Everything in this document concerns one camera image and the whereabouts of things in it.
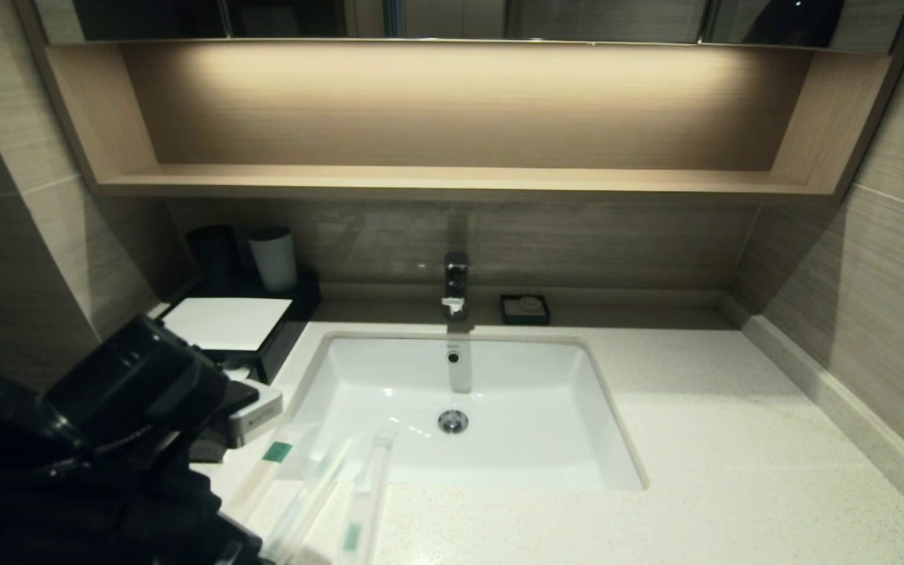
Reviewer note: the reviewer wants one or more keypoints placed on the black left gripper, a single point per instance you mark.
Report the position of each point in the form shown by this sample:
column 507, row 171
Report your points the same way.
column 185, row 518

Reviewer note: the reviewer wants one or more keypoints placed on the short clear toothbrush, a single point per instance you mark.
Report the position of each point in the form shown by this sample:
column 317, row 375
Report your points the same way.
column 366, row 494

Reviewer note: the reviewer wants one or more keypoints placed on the orange and black left arm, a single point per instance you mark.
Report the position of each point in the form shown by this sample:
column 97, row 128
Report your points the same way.
column 122, row 384

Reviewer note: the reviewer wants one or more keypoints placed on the black amenity box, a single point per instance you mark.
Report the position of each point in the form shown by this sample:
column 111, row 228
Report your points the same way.
column 297, row 322

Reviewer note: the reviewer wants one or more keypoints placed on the green-label toothbrush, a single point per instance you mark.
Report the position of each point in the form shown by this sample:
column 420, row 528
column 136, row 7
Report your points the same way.
column 277, row 452

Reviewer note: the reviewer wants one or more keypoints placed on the long clear wrapped toothbrush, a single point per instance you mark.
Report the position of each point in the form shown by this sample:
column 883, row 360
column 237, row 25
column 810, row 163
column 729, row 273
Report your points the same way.
column 315, row 490

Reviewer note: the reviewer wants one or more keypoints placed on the white card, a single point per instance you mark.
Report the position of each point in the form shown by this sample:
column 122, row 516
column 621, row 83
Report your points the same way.
column 228, row 323

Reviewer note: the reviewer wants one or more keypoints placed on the black cup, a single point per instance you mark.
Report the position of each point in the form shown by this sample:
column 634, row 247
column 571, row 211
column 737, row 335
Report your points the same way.
column 213, row 255

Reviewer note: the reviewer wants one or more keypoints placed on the white cup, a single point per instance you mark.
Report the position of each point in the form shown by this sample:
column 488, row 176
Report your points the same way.
column 273, row 261

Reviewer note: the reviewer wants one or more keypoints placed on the chrome sink drain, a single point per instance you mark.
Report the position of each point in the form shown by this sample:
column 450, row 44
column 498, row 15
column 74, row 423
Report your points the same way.
column 453, row 421

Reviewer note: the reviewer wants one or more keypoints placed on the chrome faucet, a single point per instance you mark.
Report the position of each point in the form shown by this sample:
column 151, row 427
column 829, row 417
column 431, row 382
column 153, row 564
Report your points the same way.
column 456, row 286

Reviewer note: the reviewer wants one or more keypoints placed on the white sink basin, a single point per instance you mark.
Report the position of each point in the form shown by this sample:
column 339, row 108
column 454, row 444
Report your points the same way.
column 530, row 424

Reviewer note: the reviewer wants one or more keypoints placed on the black soap dish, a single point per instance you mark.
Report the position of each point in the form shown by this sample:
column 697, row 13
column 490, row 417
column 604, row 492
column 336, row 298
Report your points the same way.
column 507, row 318

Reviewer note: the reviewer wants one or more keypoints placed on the beige soap bar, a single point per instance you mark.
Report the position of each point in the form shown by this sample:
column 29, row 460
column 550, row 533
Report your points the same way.
column 529, row 304

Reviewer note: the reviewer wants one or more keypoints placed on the mirror cabinet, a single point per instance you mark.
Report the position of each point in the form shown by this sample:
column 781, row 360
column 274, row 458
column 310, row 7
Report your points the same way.
column 577, row 20

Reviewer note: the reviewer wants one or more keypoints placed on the light wooden wall shelf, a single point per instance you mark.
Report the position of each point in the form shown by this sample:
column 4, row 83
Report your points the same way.
column 452, row 182

